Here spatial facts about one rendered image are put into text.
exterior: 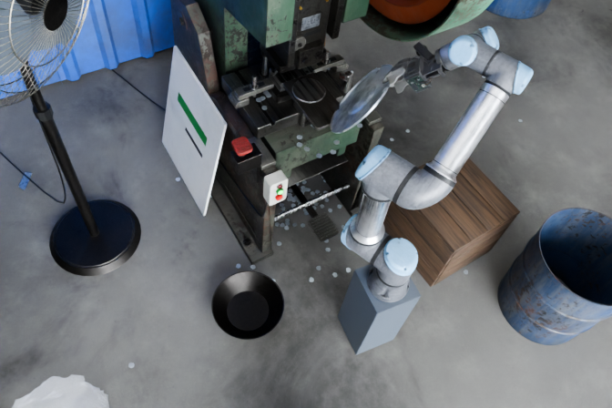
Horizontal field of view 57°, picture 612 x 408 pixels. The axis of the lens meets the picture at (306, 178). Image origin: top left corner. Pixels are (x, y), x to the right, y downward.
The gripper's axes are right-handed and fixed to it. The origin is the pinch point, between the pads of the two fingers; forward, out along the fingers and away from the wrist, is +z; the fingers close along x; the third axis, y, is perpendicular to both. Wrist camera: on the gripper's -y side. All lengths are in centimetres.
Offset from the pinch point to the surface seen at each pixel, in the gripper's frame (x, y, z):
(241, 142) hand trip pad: -11, 13, 51
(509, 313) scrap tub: 124, 23, 16
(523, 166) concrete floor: 138, -66, 9
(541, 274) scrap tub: 97, 22, -9
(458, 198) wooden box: 80, -11, 17
